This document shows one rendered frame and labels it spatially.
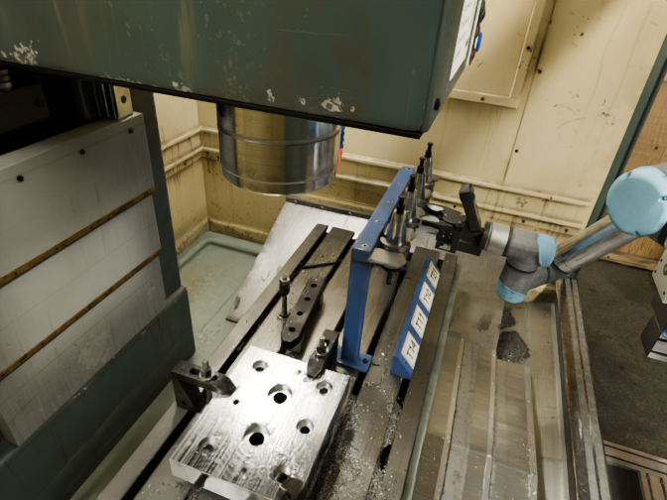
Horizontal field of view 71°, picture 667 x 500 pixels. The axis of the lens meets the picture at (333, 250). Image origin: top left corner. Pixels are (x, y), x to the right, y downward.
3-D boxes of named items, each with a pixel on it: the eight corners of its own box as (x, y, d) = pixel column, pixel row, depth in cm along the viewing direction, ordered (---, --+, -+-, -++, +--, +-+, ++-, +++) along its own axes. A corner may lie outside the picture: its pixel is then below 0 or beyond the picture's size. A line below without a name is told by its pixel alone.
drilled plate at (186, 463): (348, 392, 99) (350, 376, 96) (293, 525, 75) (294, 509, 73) (251, 360, 104) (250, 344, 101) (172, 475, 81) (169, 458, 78)
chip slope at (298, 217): (495, 303, 179) (514, 245, 165) (481, 457, 123) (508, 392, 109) (285, 248, 201) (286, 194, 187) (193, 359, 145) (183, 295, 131)
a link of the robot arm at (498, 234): (509, 234, 107) (510, 219, 114) (489, 229, 108) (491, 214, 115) (499, 261, 111) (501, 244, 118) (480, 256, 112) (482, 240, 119)
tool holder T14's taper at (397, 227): (389, 232, 100) (393, 203, 96) (409, 238, 98) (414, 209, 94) (381, 241, 96) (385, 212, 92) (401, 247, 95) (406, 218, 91)
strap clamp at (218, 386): (240, 414, 97) (236, 364, 89) (231, 427, 94) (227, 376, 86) (186, 394, 100) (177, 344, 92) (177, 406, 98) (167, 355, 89)
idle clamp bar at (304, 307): (326, 297, 131) (326, 279, 128) (296, 363, 110) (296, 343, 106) (309, 293, 132) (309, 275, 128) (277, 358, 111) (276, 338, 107)
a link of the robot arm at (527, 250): (546, 277, 109) (560, 248, 104) (498, 264, 112) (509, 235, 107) (546, 259, 116) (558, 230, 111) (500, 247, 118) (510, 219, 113)
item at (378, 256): (407, 257, 95) (408, 254, 94) (402, 271, 91) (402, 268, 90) (374, 249, 97) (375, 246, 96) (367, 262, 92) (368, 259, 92)
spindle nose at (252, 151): (238, 146, 71) (234, 63, 65) (341, 156, 71) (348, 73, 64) (203, 190, 58) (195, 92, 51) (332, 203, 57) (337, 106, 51)
